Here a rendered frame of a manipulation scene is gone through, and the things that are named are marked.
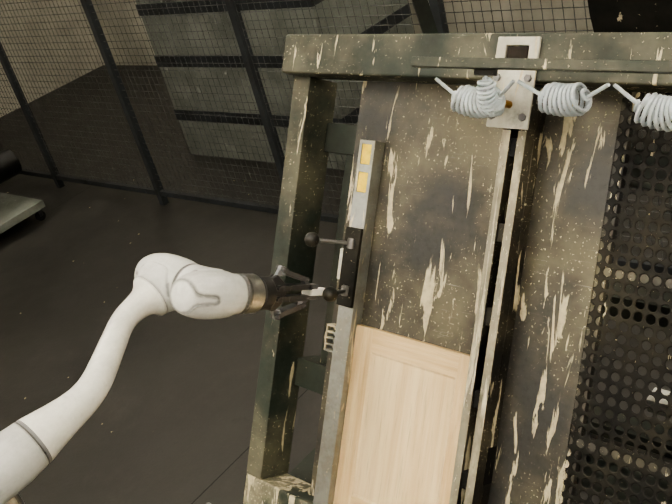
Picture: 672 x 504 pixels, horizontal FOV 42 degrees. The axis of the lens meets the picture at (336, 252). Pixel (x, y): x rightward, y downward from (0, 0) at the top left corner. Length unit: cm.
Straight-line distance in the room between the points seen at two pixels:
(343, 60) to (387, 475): 102
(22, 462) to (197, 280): 48
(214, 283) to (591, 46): 89
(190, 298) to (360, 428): 65
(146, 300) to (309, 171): 65
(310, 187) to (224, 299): 62
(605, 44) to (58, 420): 126
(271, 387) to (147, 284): 61
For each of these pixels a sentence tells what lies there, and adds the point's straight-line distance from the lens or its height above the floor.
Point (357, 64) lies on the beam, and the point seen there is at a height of 189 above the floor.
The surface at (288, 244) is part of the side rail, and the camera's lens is 234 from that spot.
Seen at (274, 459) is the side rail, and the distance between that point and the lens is 250.
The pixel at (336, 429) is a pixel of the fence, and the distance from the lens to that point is 227.
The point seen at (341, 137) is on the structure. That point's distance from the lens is 235.
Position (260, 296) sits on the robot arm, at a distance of 193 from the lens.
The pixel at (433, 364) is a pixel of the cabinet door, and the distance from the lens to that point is 209.
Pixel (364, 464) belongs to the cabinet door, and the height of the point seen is 101.
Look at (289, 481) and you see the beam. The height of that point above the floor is 87.
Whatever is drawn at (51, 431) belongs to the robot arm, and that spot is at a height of 162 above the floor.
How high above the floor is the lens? 253
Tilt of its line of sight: 29 degrees down
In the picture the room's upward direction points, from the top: 16 degrees counter-clockwise
